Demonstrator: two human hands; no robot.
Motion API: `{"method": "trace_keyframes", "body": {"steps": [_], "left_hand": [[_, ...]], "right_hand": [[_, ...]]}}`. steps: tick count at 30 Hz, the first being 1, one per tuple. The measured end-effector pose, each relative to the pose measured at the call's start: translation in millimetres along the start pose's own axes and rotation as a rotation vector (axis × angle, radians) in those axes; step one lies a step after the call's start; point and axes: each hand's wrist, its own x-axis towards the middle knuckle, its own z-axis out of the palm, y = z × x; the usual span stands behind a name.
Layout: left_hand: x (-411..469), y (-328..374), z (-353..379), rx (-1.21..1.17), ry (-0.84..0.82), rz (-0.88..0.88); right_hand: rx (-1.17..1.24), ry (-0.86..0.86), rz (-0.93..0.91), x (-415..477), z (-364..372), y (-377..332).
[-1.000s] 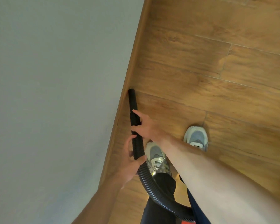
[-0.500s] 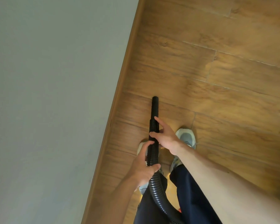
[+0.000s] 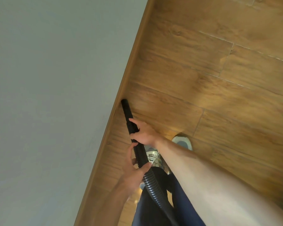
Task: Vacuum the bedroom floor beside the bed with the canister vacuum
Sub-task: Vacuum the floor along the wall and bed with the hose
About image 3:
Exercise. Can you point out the person's right hand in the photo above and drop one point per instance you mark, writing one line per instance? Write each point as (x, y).
(146, 135)

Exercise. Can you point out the person's left hand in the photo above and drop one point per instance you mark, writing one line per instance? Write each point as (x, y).
(133, 174)

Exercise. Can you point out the person's right forearm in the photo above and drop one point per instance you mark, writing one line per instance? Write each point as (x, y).
(214, 185)

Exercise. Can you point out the person's left forearm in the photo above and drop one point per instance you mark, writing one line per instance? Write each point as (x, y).
(108, 207)

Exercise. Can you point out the person's left grey shoe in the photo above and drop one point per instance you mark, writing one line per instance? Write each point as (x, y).
(153, 157)

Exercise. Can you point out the person's grey shoe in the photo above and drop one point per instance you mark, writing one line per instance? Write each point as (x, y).
(183, 140)
(153, 157)

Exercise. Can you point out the person's right grey shoe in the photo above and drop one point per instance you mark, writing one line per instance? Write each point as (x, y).
(183, 140)

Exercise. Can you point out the person's dark trousers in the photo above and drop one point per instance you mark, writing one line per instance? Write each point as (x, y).
(153, 209)

